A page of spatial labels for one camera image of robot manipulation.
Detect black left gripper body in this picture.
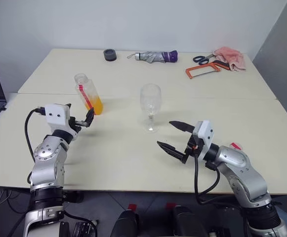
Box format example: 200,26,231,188
68,116,89,134

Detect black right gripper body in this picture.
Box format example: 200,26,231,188
184,131,204,160

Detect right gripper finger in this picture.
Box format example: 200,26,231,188
157,140,190,165
168,120,196,134

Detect clear bottle with orange drink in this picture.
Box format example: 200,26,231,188
74,73,104,116

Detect clear wine glass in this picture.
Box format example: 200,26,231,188
139,83,162,134

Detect orange hacksaw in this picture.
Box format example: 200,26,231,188
185,60,222,80

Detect dark rounded shape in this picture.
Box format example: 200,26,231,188
171,206,205,237
111,209,140,237

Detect folded silver purple umbrella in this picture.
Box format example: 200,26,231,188
127,50,179,64

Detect pink cloth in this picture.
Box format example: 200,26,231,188
213,46,247,72

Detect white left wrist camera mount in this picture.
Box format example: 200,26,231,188
44,103,71,131

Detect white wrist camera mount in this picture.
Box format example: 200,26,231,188
192,120,215,161
44,103,71,131

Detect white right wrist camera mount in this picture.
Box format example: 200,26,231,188
192,120,215,161

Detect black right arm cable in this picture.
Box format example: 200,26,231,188
194,154,243,205

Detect dark blue handled scissors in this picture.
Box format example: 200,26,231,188
193,53,217,66

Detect black floor cable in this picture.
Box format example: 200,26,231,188
7,190,33,213

